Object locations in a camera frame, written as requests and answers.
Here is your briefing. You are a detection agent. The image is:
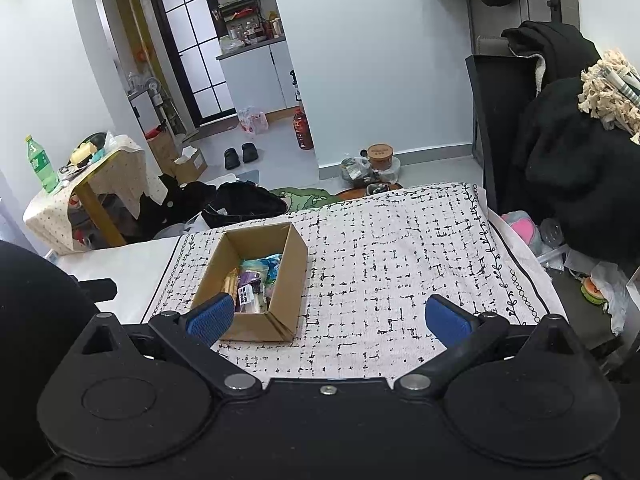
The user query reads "plain cardboard floor box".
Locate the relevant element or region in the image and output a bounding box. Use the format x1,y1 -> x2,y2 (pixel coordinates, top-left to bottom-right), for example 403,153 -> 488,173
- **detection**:
146,132 -> 178,176

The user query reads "black upright panel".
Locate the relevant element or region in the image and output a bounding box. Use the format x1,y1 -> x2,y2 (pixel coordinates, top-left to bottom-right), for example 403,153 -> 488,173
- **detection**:
465,52 -> 538,216

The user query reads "black clothing pile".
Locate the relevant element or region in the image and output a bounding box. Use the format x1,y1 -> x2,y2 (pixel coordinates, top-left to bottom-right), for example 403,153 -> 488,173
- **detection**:
137,174 -> 221,241

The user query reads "small white appliance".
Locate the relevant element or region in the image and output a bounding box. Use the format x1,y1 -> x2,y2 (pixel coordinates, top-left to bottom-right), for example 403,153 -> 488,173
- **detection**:
128,91 -> 166,133

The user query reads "large black coat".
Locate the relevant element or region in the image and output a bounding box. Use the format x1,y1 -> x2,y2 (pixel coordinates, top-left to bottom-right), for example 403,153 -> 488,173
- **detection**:
512,77 -> 640,271

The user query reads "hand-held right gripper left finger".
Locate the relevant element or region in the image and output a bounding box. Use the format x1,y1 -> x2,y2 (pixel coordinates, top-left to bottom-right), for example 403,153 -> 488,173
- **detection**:
80,292 -> 263,401

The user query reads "pink grey plush toy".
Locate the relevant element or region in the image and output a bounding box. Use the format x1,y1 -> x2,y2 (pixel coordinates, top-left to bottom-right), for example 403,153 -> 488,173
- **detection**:
500,211 -> 541,256

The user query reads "dark framed glass door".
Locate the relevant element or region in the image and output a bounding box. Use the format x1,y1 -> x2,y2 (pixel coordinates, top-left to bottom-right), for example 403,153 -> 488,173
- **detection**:
146,0 -> 238,128

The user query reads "cardboard box with tissue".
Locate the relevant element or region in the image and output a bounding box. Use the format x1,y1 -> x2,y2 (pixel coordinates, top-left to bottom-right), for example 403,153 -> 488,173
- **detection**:
172,146 -> 208,183

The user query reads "pink plastic bag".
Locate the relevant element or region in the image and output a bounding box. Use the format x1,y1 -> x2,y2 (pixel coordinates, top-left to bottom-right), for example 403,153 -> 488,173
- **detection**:
236,106 -> 270,135

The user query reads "wooden side table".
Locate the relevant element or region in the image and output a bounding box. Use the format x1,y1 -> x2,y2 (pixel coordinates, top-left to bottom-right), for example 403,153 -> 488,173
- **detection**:
75,180 -> 126,248

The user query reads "brown round tub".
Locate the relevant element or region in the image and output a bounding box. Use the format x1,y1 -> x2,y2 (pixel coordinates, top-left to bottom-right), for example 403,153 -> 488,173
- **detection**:
366,143 -> 396,171

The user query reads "brown cardboard box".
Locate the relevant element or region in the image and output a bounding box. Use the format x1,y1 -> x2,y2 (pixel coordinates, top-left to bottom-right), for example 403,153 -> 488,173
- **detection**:
191,221 -> 308,343

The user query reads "black fleece lined garment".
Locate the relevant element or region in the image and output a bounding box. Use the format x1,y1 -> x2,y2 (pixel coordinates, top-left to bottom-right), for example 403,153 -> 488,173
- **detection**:
501,20 -> 601,96

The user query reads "cream dotted tablecloth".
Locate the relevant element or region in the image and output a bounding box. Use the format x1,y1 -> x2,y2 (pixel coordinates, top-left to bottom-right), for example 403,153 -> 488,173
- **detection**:
23,132 -> 168,256

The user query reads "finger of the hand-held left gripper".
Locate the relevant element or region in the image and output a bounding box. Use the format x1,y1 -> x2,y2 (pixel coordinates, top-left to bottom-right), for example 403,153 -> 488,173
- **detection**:
75,278 -> 118,303

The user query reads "burger shaped toy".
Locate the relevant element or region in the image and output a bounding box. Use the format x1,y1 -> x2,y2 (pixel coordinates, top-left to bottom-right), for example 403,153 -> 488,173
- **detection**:
580,276 -> 608,306

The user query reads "clear plastic bag with items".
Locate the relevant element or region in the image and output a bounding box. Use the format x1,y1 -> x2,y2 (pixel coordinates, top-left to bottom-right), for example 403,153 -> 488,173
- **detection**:
341,156 -> 381,186

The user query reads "white black patterned cloth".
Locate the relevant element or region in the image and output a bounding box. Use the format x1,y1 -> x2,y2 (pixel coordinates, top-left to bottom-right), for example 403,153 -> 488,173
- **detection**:
142,182 -> 568,381

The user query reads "white plastic bag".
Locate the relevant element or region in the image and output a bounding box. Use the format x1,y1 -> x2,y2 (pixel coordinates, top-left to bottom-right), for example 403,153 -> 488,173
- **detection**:
590,260 -> 638,336

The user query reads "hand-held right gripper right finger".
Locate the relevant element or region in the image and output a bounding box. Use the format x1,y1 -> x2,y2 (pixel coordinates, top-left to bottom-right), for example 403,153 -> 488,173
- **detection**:
395,294 -> 583,401

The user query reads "black bag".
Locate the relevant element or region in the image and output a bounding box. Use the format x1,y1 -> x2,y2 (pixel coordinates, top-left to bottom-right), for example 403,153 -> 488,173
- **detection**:
201,181 -> 291,228

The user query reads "green plastic bottle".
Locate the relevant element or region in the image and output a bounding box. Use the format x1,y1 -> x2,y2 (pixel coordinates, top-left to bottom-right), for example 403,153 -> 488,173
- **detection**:
25,134 -> 60,194

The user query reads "cream fringed cloth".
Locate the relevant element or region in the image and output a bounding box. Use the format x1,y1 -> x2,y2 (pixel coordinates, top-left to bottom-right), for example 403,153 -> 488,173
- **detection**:
577,50 -> 640,143

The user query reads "green rug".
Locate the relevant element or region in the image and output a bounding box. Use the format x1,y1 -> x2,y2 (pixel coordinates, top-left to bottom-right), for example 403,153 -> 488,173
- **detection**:
269,186 -> 333,211

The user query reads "white cake packet black label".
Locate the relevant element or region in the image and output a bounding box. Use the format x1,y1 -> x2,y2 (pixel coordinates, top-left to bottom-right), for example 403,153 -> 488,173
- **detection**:
235,285 -> 268,313

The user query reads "white kitchen cabinet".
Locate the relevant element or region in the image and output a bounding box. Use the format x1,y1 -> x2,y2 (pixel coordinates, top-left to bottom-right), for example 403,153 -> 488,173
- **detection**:
216,40 -> 296,116

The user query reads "clear plastic container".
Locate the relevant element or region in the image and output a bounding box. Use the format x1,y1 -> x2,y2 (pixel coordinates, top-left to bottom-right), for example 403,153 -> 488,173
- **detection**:
539,218 -> 568,253

